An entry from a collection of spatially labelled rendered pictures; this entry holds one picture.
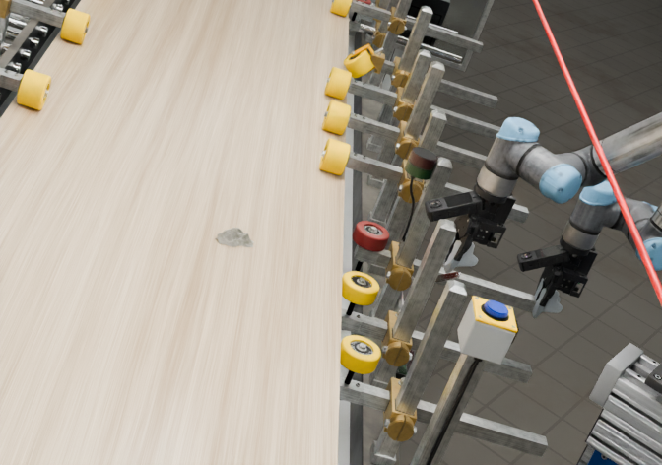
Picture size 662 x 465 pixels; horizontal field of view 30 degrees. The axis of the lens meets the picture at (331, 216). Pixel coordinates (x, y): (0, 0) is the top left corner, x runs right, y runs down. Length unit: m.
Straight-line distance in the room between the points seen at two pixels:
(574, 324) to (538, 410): 0.71
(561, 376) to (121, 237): 2.36
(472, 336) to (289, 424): 0.36
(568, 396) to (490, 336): 2.44
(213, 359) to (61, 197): 0.54
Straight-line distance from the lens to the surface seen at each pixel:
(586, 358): 4.67
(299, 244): 2.62
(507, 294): 2.87
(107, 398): 2.02
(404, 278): 2.75
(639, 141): 2.45
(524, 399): 4.24
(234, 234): 2.55
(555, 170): 2.42
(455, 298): 2.23
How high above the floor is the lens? 2.11
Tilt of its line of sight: 26 degrees down
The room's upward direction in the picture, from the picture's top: 21 degrees clockwise
